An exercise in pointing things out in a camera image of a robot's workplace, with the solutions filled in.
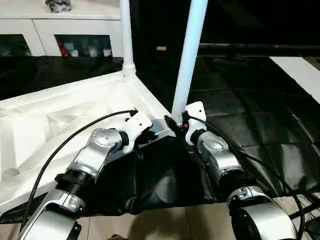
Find white board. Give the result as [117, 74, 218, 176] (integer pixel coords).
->
[269, 56, 320, 105]

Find red item in cabinet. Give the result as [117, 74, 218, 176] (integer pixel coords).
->
[59, 39, 70, 58]

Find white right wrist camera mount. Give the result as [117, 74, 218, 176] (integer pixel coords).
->
[183, 100, 208, 146]

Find black bundle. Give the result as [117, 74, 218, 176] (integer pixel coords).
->
[44, 0, 73, 14]

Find black table mat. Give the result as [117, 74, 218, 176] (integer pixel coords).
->
[0, 54, 320, 223]

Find white plastic table leg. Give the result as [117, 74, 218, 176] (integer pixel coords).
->
[170, 0, 210, 128]
[118, 0, 138, 79]

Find white glass-door cabinet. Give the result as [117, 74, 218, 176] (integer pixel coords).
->
[0, 0, 125, 58]

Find white plastic table top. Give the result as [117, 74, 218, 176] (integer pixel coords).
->
[0, 67, 181, 213]

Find black floor cables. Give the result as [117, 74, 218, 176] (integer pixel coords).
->
[289, 192, 320, 235]

